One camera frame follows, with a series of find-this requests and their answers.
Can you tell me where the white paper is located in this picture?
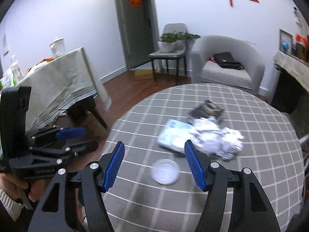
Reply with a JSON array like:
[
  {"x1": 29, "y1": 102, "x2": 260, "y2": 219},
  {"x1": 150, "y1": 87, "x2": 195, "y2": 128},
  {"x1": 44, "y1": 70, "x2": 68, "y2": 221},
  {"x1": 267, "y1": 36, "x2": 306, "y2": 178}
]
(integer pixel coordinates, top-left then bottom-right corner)
[{"x1": 190, "y1": 117, "x2": 244, "y2": 160}]

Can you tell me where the blue tissue pack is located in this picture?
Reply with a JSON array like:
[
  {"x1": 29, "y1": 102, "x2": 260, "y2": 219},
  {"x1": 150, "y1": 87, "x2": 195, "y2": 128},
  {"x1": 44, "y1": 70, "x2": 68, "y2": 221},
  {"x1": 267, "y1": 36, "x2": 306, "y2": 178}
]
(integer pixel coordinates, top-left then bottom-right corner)
[{"x1": 157, "y1": 119, "x2": 193, "y2": 154}]

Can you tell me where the person left hand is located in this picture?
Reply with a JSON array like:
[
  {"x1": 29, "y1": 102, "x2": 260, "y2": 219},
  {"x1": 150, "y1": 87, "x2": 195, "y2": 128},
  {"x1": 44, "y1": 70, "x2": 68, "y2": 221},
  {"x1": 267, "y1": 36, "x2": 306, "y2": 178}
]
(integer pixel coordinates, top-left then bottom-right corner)
[{"x1": 1, "y1": 173, "x2": 52, "y2": 202}]

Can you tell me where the dark table leg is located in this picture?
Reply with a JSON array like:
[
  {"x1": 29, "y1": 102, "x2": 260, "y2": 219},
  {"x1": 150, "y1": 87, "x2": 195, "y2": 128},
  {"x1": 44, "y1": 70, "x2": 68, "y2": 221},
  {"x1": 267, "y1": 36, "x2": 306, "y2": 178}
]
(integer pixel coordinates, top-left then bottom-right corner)
[{"x1": 66, "y1": 96, "x2": 110, "y2": 132}]

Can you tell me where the grey checked round tablecloth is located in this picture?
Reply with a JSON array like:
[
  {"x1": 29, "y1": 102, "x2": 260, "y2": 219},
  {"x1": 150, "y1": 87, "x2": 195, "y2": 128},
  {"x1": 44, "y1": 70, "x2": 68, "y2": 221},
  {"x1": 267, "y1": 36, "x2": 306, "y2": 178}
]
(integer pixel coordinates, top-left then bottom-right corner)
[{"x1": 83, "y1": 83, "x2": 306, "y2": 232}]

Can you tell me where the beige tablecloth side table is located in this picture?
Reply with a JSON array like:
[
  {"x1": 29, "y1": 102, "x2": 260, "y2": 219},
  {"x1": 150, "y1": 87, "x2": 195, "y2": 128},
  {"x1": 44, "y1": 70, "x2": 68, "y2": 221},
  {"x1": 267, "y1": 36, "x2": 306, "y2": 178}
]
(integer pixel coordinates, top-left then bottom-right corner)
[{"x1": 18, "y1": 47, "x2": 112, "y2": 130}]

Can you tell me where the black printed bag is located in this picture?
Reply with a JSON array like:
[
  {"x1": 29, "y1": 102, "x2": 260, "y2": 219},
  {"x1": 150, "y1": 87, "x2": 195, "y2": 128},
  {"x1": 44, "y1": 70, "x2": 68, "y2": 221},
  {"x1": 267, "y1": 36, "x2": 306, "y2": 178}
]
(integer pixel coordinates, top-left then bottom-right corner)
[{"x1": 188, "y1": 100, "x2": 224, "y2": 124}]

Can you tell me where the white kettle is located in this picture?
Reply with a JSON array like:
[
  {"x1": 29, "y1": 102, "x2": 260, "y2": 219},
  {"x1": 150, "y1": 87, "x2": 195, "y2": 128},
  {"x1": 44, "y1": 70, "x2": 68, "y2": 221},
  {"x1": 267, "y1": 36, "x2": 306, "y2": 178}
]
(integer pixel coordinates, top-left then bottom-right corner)
[{"x1": 49, "y1": 37, "x2": 66, "y2": 59}]

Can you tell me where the grey armchair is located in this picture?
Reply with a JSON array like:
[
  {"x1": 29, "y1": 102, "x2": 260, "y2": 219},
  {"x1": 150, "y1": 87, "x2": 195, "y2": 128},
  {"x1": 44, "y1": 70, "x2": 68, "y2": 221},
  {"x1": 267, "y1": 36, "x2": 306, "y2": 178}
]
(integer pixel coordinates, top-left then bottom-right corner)
[{"x1": 190, "y1": 36, "x2": 265, "y2": 95}]

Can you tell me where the black handbag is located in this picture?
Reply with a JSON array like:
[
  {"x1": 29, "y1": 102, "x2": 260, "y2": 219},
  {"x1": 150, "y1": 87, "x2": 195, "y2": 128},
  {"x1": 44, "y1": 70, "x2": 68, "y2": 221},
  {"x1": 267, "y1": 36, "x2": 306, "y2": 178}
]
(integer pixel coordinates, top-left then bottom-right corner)
[{"x1": 213, "y1": 52, "x2": 244, "y2": 70}]

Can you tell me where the potted green plant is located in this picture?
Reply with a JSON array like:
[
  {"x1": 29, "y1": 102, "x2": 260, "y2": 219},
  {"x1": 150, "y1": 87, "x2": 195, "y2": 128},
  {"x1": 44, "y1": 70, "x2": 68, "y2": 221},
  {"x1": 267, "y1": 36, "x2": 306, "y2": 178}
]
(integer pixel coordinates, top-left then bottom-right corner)
[{"x1": 158, "y1": 31, "x2": 201, "y2": 53}]

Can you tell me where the grey dining chair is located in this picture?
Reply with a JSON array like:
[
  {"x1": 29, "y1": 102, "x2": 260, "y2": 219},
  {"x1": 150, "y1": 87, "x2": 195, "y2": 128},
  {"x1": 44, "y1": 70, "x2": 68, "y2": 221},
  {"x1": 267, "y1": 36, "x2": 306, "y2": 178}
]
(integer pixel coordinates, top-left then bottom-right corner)
[{"x1": 149, "y1": 23, "x2": 187, "y2": 85}]

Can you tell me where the beige fringed desk cloth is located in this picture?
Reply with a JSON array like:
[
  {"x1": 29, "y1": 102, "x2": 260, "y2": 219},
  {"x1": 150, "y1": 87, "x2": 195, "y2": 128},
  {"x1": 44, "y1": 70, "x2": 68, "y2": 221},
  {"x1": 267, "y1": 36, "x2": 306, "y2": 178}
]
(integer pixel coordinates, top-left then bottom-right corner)
[{"x1": 273, "y1": 50, "x2": 309, "y2": 92}]

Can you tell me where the grey door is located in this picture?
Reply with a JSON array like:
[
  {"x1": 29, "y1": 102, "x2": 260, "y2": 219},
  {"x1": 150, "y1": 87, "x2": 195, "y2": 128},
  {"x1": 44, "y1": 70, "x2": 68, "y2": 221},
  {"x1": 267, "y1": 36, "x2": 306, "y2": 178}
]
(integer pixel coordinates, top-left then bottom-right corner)
[{"x1": 115, "y1": 0, "x2": 157, "y2": 70}]

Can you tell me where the framed picture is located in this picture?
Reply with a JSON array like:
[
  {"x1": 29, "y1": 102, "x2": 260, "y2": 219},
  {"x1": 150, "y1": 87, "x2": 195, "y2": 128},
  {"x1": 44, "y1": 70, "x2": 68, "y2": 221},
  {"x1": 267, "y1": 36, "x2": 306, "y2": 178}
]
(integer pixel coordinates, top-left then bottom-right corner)
[{"x1": 279, "y1": 29, "x2": 293, "y2": 54}]

